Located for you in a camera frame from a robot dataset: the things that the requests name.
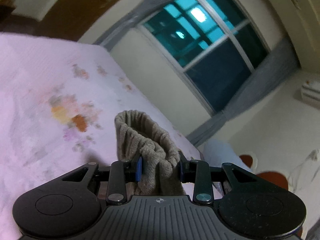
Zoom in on grey curtain left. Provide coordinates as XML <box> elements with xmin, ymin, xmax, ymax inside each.
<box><xmin>94</xmin><ymin>0</ymin><xmax>168</xmax><ymax>51</ymax></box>

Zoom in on grey fleece pants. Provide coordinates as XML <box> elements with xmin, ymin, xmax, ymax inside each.
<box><xmin>114</xmin><ymin>110</ymin><xmax>185</xmax><ymax>196</ymax></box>

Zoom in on white air conditioner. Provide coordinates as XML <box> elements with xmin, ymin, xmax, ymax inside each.
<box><xmin>300</xmin><ymin>80</ymin><xmax>320</xmax><ymax>108</ymax></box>

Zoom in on window with white frame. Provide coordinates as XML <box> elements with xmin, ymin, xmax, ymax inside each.
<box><xmin>138</xmin><ymin>0</ymin><xmax>268</xmax><ymax>115</ymax></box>

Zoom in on grey curtain right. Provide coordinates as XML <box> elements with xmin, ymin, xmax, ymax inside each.
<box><xmin>187</xmin><ymin>37</ymin><xmax>300</xmax><ymax>147</ymax></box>

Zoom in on red wooden headboard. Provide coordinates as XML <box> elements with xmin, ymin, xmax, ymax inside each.
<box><xmin>239</xmin><ymin>153</ymin><xmax>289</xmax><ymax>191</ymax></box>

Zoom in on pink floral bed sheet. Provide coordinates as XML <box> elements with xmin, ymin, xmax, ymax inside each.
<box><xmin>1</xmin><ymin>33</ymin><xmax>200</xmax><ymax>239</ymax></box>

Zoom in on brown wooden door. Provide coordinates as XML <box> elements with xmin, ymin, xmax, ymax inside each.
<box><xmin>1</xmin><ymin>0</ymin><xmax>119</xmax><ymax>41</ymax></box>

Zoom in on grey curtain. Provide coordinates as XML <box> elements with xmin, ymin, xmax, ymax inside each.
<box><xmin>187</xmin><ymin>37</ymin><xmax>300</xmax><ymax>147</ymax></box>
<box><xmin>94</xmin><ymin>0</ymin><xmax>168</xmax><ymax>51</ymax></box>

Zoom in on folded light blue quilt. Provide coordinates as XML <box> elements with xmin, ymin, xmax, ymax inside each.
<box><xmin>202</xmin><ymin>138</ymin><xmax>252</xmax><ymax>173</ymax></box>

